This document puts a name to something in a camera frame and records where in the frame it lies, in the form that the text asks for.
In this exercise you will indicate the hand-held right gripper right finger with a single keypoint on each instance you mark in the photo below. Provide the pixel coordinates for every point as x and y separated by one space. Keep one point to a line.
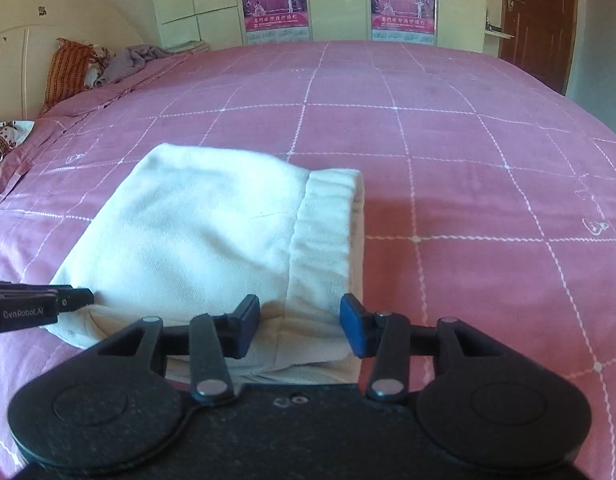
354 322

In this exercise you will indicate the cream glossy wardrobe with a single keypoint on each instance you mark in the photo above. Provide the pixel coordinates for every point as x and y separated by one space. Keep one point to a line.
338 0

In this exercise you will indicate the grey purple cloth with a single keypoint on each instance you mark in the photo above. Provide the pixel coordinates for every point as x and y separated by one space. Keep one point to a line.
133 62

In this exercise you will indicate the cream corner shelf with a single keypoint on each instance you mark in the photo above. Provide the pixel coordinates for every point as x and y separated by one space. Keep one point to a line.
498 10

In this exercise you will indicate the cream wooden headboard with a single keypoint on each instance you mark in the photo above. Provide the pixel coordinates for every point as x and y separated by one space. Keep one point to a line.
63 20

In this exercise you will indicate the white pants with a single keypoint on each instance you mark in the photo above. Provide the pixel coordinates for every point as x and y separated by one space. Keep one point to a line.
198 230

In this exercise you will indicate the pink checked bed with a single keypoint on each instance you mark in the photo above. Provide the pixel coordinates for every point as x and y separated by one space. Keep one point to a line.
438 135

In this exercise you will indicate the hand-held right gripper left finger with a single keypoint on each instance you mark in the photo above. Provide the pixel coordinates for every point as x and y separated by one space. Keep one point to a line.
248 322

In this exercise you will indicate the orange striped pillow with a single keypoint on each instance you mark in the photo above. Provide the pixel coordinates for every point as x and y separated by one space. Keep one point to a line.
65 72

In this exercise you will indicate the purple wall calendar poster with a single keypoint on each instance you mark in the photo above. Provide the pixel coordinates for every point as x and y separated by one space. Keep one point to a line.
402 0
274 0

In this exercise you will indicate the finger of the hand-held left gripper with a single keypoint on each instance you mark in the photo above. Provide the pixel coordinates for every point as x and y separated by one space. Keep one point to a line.
73 297

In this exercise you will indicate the brown wooden door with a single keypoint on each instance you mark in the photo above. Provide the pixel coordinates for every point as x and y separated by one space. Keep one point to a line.
543 20

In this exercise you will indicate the folded light clothes stack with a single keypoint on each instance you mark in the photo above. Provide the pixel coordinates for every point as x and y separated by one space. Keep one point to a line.
190 46

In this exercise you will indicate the white floral pillow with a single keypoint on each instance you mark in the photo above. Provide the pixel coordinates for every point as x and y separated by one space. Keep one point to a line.
97 67

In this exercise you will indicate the white brown patterned pillow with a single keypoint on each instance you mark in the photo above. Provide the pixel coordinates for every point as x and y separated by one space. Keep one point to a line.
5 142

